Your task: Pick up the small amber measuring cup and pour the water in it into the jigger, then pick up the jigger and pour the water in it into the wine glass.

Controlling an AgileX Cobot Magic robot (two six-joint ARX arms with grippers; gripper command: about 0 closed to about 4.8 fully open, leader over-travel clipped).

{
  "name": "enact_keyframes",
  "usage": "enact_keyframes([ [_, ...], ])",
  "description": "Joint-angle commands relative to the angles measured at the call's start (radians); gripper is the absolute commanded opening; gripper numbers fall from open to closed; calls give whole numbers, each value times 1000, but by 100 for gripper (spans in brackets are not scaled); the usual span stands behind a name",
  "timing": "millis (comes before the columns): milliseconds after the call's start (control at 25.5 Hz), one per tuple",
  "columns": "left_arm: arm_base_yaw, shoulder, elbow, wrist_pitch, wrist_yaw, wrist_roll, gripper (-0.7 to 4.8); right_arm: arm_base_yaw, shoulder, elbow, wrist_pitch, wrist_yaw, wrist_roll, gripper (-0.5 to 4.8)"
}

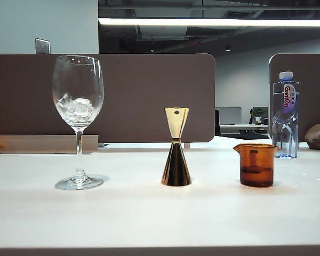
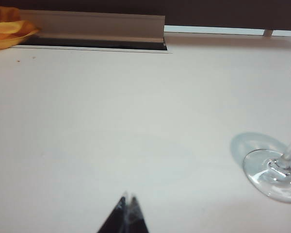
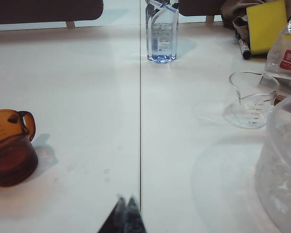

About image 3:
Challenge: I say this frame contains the clear glass measuring cup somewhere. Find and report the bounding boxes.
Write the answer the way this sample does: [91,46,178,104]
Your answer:
[222,70,281,130]

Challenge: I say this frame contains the translucent plastic container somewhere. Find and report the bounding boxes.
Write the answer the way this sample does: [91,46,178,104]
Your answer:
[254,92,291,233]

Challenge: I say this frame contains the black marker pen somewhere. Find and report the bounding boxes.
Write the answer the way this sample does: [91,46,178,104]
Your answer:
[235,30,252,60]

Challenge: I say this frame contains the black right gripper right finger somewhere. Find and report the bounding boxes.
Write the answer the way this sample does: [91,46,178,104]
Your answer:
[127,194,148,233]

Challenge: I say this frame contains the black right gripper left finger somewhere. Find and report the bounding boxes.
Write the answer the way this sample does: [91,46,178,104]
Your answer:
[97,194,128,233]

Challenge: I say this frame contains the yellow sponge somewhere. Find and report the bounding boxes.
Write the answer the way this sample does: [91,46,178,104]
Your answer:
[246,0,289,57]

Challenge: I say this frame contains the clear plastic water bottle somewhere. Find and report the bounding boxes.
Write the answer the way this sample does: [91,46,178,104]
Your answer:
[145,0,180,65]

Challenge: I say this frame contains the narrow brown desk partition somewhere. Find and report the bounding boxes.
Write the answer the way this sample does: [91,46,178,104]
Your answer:
[178,0,224,17]

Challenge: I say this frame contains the wide brown desk partition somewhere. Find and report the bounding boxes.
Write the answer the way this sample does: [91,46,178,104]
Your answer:
[0,0,104,25]

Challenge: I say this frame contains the clear plastic bag red print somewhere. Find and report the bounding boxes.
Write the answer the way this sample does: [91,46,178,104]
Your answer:
[259,2,291,96]

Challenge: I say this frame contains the small amber measuring cup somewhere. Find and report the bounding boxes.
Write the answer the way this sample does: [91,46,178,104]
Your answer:
[0,109,39,188]

